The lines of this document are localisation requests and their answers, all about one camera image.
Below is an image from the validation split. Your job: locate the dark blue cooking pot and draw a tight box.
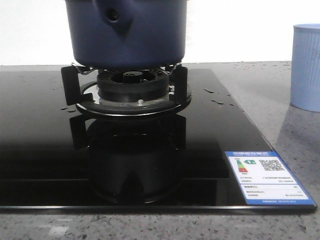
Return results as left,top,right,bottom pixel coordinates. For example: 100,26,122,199
65,0,187,70

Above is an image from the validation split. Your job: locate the light blue plastic cup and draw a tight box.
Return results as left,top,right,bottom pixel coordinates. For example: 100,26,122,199
290,23,320,112

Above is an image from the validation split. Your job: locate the black metal pot support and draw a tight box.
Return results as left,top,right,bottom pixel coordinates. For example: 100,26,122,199
61,63,192,117

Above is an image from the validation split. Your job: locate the black round gas burner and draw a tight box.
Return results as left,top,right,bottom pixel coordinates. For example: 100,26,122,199
97,68,169,103

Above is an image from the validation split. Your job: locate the black glass gas stove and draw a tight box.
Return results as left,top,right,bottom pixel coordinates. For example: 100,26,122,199
0,69,317,214

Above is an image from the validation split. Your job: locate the blue energy label sticker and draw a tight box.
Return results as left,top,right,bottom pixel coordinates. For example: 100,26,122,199
225,151,315,205

